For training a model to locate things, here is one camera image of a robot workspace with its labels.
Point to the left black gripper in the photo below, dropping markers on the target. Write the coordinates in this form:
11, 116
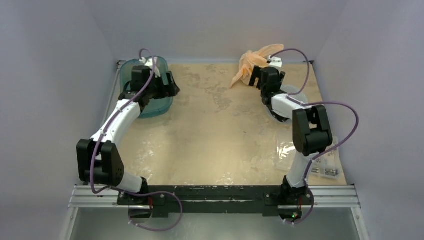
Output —
166, 90

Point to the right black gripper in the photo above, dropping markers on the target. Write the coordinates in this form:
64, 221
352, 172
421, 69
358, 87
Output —
257, 78

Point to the orange plastic bag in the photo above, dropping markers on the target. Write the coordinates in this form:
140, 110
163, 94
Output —
250, 59

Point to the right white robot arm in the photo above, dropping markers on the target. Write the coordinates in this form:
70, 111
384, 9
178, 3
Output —
311, 130

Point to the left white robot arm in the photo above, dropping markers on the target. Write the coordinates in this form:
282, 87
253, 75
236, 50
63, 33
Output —
98, 158

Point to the teal plastic container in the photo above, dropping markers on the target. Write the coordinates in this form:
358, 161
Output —
151, 107

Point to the white filament spool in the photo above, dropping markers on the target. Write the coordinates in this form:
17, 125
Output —
294, 96

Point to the clear screw box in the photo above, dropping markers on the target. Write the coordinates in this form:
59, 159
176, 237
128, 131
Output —
327, 166

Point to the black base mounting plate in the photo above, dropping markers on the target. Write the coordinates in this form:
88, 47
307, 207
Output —
266, 200

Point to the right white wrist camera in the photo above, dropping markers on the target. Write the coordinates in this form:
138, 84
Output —
274, 62

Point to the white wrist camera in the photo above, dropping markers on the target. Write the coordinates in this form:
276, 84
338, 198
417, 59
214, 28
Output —
149, 62
274, 62

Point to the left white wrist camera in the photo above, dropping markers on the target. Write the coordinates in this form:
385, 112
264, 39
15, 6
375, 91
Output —
149, 62

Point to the aluminium frame rail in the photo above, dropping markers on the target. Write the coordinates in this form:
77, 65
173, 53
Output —
325, 196

